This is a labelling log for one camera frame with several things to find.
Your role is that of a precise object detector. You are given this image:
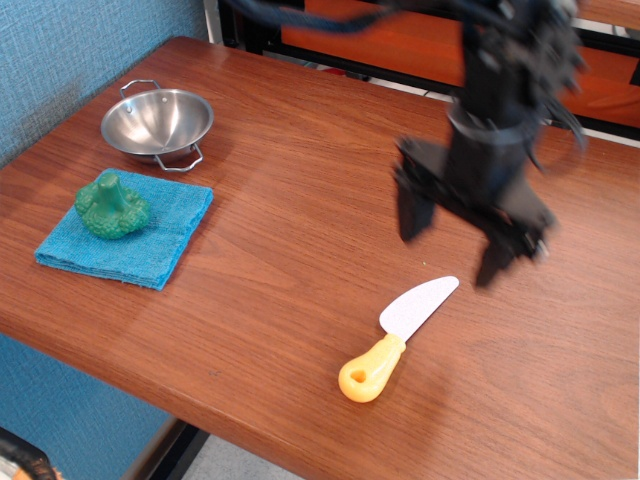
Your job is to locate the black table leg frame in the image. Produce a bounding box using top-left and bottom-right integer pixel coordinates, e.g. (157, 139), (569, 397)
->
(121, 417), (209, 479)

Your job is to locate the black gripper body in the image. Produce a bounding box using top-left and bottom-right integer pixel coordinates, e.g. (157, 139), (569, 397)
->
(395, 112), (555, 258)

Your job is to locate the toy knife orange handle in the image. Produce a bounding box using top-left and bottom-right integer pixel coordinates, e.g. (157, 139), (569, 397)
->
(338, 276), (459, 403)

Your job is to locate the orange object at corner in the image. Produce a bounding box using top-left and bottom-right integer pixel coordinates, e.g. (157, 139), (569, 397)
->
(1, 428), (63, 480)

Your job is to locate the green toy broccoli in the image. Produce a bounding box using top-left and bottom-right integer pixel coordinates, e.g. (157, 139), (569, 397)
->
(74, 172), (150, 240)

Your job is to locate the blue folded cloth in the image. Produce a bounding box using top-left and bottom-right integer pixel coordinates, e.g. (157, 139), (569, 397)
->
(35, 169), (214, 290)

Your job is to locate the orange panel black frame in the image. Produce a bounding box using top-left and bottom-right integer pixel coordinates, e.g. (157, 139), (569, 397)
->
(219, 1), (639, 139)

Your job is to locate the steel bowl with wire handles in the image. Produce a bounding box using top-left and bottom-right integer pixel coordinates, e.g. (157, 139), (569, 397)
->
(100, 79), (215, 173)

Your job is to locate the black braided cable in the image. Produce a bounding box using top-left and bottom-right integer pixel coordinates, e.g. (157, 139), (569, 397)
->
(227, 0), (391, 35)

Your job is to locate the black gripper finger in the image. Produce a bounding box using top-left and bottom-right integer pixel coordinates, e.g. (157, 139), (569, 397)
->
(475, 237), (517, 288)
(397, 182), (435, 242)

